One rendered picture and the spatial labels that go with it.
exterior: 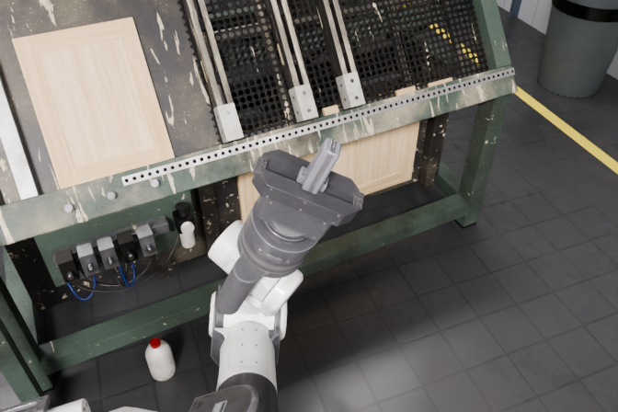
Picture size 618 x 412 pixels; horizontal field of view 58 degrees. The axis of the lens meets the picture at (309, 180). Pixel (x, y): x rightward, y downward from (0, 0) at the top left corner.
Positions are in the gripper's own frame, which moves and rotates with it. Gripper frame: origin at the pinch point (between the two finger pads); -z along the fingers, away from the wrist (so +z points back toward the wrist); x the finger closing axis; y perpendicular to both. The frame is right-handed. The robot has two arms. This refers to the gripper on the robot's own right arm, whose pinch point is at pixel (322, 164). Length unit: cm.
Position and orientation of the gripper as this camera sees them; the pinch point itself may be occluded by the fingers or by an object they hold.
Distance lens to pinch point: 58.6
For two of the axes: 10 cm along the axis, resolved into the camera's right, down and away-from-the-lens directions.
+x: -9.2, -3.7, -1.5
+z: -3.6, 5.8, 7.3
